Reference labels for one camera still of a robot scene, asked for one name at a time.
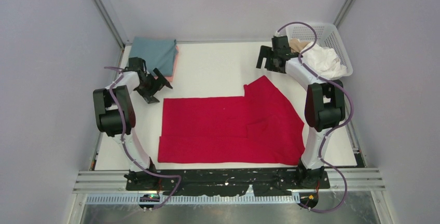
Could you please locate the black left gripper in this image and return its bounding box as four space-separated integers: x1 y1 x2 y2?
136 69 171 104

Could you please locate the red t-shirt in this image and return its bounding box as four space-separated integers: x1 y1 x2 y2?
158 76 305 165

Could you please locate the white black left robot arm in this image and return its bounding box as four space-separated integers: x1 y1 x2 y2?
92 57 172 190

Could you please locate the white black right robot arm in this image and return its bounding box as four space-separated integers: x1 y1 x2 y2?
256 36 346 188

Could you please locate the folded pink t-shirt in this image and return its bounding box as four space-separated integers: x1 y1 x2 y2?
165 45 180 82

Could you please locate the beige t-shirt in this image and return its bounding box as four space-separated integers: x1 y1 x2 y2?
288 38 313 53

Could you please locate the folded teal t-shirt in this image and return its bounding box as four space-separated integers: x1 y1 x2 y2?
129 37 177 76

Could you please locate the white t-shirt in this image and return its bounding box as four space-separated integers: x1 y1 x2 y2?
302 44 348 79

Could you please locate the white plastic laundry basket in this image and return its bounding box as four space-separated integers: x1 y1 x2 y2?
285 23 353 77

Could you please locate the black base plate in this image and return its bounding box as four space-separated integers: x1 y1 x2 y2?
124 167 330 197

